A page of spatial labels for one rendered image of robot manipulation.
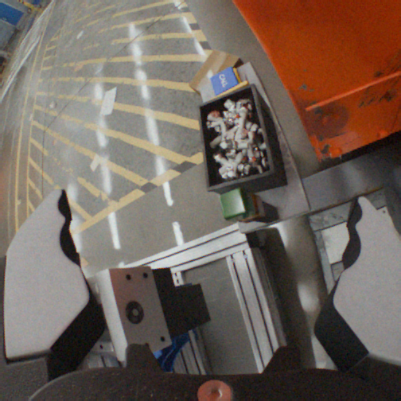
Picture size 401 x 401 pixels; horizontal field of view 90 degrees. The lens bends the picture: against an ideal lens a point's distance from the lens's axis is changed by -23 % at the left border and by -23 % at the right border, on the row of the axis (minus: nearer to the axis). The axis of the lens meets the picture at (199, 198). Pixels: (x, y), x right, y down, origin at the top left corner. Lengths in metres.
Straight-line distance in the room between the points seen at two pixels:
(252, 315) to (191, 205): 0.60
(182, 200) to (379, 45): 1.11
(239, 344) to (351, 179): 0.66
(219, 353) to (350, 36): 0.94
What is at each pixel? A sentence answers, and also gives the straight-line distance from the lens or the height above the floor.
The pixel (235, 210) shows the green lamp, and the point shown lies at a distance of 0.37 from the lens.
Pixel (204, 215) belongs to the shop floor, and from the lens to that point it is 1.17.
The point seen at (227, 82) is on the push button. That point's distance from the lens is 0.70.
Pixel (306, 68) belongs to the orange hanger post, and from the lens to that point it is 0.24.
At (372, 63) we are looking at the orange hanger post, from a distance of 0.28.
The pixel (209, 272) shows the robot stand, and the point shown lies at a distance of 0.91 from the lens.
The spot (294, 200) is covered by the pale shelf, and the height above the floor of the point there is 0.45.
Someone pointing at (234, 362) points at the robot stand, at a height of 0.21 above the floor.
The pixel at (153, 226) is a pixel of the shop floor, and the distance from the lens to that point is 1.34.
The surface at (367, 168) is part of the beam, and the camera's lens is 0.90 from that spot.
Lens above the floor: 1.00
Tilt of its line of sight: 57 degrees down
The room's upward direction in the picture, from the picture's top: 75 degrees counter-clockwise
